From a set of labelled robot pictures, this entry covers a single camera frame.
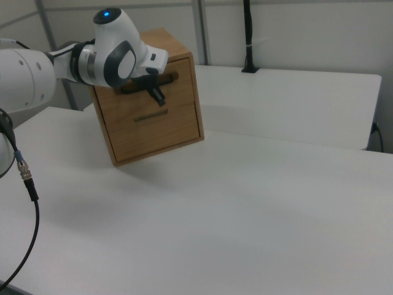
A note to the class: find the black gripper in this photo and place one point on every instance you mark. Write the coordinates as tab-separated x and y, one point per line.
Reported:
142	80

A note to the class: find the white side table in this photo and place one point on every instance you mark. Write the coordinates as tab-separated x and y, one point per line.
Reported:
291	104

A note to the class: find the black pole with clamp base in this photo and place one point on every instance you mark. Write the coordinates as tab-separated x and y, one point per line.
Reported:
248	27

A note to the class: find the wooden drawer with slot grip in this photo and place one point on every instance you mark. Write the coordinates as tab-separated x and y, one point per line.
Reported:
159	135

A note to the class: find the wooden two-drawer cabinet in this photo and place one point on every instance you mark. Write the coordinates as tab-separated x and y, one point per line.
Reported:
165	40

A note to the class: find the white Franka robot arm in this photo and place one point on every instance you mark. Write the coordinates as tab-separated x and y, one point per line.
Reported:
27	80

